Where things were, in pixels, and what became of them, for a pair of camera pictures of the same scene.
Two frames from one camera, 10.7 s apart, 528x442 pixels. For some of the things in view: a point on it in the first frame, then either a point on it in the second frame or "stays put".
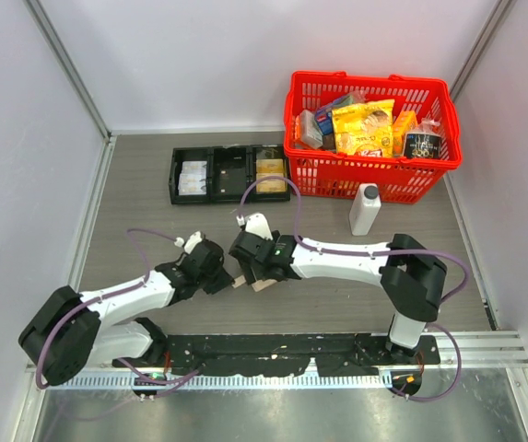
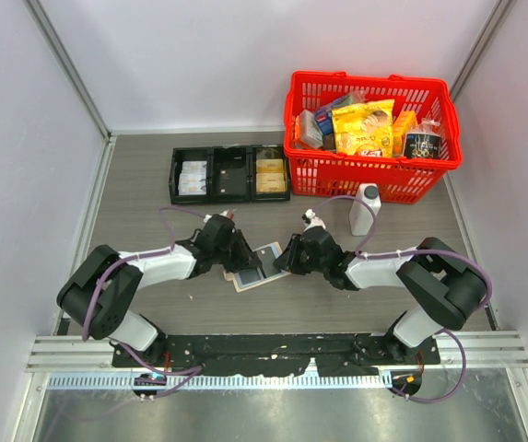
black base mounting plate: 264,354 stays put
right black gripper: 252,273 to 288,260
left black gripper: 223,280 to 251,259
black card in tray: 232,180 stays put
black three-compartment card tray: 220,174 stays put
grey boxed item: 310,132 stays put
